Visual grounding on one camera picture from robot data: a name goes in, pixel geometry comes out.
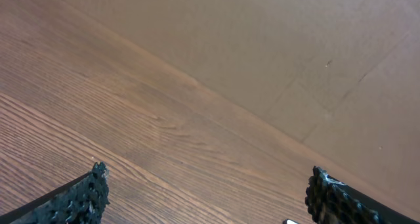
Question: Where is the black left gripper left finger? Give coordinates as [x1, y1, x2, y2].
[1, 162, 110, 224]

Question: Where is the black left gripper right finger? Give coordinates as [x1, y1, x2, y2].
[304, 166, 419, 224]

